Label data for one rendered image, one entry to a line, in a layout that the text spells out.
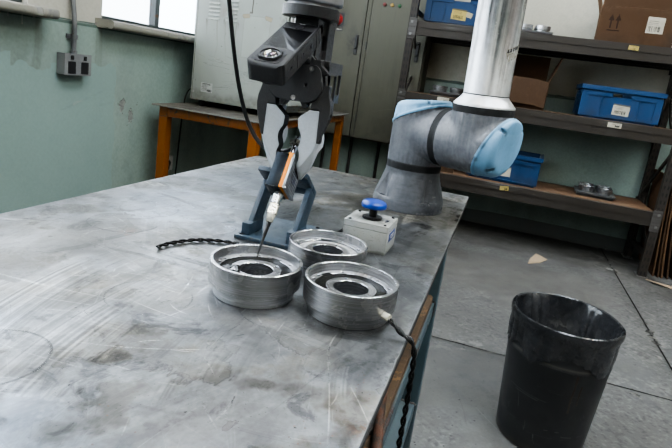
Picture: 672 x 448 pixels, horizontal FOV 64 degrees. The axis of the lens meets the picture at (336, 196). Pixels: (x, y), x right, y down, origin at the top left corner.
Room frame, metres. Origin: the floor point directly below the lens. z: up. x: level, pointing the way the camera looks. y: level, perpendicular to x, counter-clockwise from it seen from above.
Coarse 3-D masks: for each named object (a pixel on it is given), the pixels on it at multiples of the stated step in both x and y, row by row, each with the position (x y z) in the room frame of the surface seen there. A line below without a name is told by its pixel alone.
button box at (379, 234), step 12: (348, 216) 0.81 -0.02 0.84; (360, 216) 0.82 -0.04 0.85; (384, 216) 0.85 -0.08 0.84; (348, 228) 0.80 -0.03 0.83; (360, 228) 0.79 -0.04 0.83; (372, 228) 0.79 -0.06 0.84; (384, 228) 0.78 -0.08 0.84; (372, 240) 0.79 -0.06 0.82; (384, 240) 0.78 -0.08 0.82; (372, 252) 0.79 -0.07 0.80; (384, 252) 0.78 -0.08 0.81
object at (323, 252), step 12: (300, 240) 0.71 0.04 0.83; (312, 240) 0.72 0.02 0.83; (324, 240) 0.73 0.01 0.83; (336, 240) 0.73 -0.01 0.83; (348, 240) 0.73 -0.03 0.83; (360, 240) 0.71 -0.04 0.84; (300, 252) 0.65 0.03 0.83; (312, 252) 0.64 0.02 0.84; (324, 252) 0.71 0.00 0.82; (336, 252) 0.70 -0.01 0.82; (348, 252) 0.69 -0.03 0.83; (360, 252) 0.66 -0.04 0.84; (312, 264) 0.64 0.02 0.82
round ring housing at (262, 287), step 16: (224, 256) 0.61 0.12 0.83; (272, 256) 0.63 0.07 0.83; (288, 256) 0.62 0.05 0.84; (224, 272) 0.54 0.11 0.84; (240, 272) 0.56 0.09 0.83; (256, 272) 0.60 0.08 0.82; (272, 272) 0.59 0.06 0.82; (224, 288) 0.54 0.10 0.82; (240, 288) 0.53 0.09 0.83; (256, 288) 0.53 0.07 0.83; (272, 288) 0.54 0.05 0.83; (288, 288) 0.55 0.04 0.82; (240, 304) 0.54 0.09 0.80; (256, 304) 0.54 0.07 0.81; (272, 304) 0.54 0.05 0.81
